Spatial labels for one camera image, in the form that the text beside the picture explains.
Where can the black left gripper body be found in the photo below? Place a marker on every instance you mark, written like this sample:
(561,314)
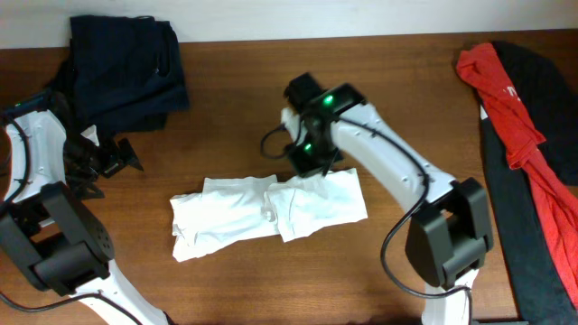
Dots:
(90,160)

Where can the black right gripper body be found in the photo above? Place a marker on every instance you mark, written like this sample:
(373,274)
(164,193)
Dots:
(312,153)

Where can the white t-shirt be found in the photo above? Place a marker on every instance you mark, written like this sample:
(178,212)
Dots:
(230,210)

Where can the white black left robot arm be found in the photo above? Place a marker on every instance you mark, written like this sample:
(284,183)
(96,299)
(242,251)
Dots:
(55,241)

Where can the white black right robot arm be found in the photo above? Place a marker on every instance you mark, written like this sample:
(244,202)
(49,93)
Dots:
(449,228)

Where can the dark navy folded clothes pile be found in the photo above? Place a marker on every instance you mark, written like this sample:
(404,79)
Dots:
(122,74)

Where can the black garment under red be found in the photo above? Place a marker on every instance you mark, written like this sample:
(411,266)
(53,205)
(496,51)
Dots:
(536,215)

